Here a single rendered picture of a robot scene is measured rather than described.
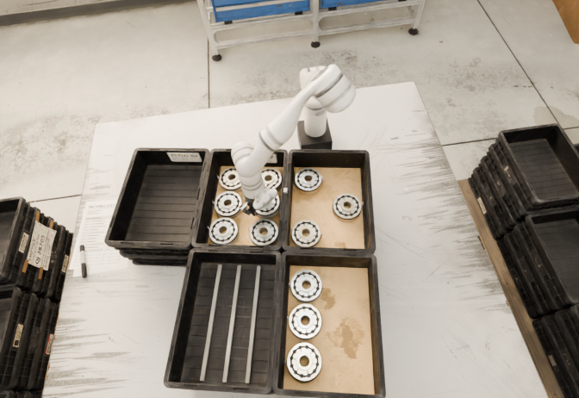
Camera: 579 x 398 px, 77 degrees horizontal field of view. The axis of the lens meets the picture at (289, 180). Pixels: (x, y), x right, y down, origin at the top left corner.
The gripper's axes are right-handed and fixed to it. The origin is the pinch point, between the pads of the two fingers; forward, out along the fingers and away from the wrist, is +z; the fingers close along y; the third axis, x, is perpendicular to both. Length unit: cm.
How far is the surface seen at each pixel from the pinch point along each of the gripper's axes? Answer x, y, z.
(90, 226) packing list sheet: -50, 53, 17
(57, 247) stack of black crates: -85, 80, 61
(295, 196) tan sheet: 3.8, -14.2, 4.2
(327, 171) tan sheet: 4.2, -30.7, 4.2
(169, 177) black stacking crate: -37.6, 16.7, 4.5
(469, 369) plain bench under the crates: 83, -17, 17
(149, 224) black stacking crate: -25.3, 33.1, 4.5
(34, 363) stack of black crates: -39, 111, 61
